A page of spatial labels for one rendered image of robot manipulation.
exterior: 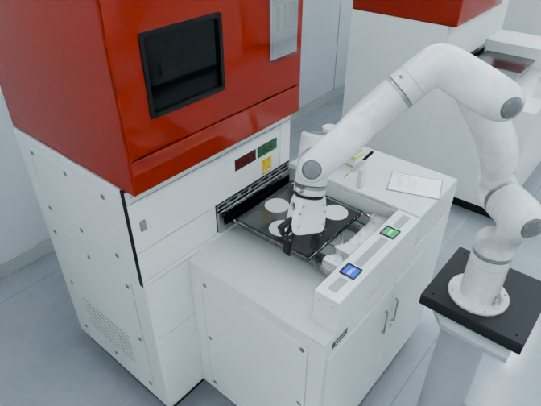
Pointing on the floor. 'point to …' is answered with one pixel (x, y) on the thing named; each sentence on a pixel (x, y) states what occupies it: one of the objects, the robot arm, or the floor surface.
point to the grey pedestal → (455, 363)
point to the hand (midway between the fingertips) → (301, 248)
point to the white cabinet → (313, 383)
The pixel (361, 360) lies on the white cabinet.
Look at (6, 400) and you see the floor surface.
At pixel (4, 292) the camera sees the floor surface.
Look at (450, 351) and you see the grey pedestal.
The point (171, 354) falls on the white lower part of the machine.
